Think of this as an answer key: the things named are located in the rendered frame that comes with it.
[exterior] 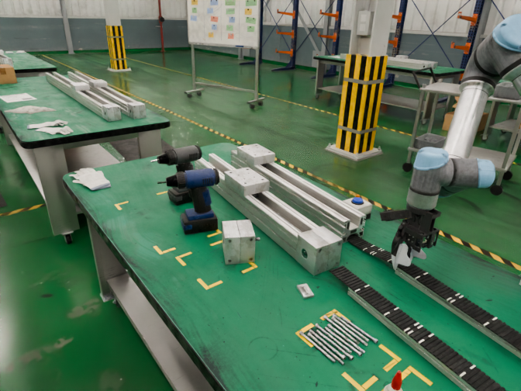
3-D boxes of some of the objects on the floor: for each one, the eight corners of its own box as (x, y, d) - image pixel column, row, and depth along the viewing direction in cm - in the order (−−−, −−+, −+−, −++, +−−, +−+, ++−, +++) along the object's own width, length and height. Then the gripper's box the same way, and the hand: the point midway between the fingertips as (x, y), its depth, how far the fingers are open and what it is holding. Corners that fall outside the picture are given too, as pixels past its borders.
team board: (184, 98, 713) (177, -21, 629) (201, 94, 751) (196, -19, 667) (250, 109, 642) (253, -23, 558) (266, 105, 681) (270, -20, 597)
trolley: (511, 180, 390) (545, 77, 346) (500, 197, 351) (537, 84, 308) (411, 156, 449) (429, 66, 405) (392, 168, 410) (411, 70, 367)
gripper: (422, 217, 96) (405, 285, 105) (451, 207, 102) (433, 272, 111) (395, 204, 102) (381, 268, 112) (423, 195, 108) (408, 257, 117)
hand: (400, 261), depth 113 cm, fingers open, 5 cm apart
